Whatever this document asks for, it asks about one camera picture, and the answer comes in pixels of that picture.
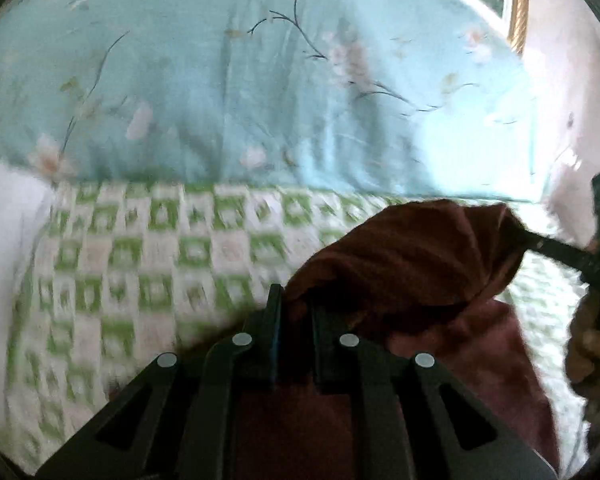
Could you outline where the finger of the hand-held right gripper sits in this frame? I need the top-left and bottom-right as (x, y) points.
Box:
(517, 229), (600, 275)

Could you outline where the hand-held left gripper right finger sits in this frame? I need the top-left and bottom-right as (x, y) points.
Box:
(310, 303), (559, 480)

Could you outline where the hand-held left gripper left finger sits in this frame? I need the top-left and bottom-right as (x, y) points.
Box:
(35, 284), (284, 480)

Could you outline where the maroon sweater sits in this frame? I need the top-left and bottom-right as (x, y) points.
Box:
(180, 199), (561, 480)

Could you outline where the person's right hand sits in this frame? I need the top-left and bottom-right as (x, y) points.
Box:
(565, 285), (600, 412)

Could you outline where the green checkered bedsheet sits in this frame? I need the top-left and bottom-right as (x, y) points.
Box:
(0, 180), (597, 476)

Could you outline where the light blue floral pillow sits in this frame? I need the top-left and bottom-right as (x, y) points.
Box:
(0, 0), (551, 202)

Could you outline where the gold framed picture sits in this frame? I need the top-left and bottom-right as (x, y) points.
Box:
(405, 0), (531, 56)

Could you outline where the white folded towel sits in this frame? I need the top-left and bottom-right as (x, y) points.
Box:
(0, 160), (57, 426)

